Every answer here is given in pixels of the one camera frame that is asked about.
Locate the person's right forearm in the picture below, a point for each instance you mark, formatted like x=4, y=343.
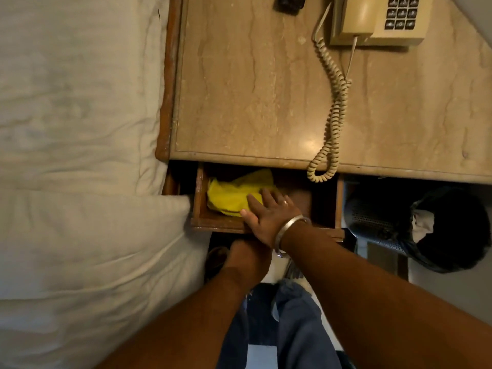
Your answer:
x=376, y=303

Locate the yellow cleaning cloth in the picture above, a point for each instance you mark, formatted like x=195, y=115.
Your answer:
x=230, y=195

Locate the crumpled white paper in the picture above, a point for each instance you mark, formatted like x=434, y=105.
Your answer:
x=421, y=224

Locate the beige telephone handset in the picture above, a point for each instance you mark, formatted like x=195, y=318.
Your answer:
x=359, y=17

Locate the white bed sheet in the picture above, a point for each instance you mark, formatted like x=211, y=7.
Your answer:
x=77, y=330

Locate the person's right hand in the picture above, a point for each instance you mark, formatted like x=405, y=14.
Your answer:
x=271, y=220

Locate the small black object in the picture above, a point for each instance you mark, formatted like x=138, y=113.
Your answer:
x=290, y=2

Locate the black mesh waste bin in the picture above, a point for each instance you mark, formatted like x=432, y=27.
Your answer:
x=369, y=219

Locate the white pillow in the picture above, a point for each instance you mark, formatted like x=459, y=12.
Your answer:
x=88, y=242
x=69, y=92

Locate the person's left hand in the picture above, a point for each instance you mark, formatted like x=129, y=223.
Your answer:
x=249, y=261

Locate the beige telephone base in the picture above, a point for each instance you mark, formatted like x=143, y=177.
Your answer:
x=407, y=32

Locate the blue jeans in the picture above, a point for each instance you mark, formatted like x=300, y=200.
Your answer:
x=299, y=330

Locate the wooden drawer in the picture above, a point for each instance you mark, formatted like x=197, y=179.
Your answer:
x=315, y=203

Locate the person's left forearm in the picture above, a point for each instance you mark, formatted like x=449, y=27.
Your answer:
x=192, y=326

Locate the wooden nightstand with marble top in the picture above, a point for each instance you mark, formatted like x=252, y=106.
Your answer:
x=269, y=92

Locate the black bin liner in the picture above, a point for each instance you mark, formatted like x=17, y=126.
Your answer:
x=457, y=230

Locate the person's right thumb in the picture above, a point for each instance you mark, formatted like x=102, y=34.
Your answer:
x=249, y=220

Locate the person's right middle finger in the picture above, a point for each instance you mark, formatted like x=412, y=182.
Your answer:
x=269, y=197

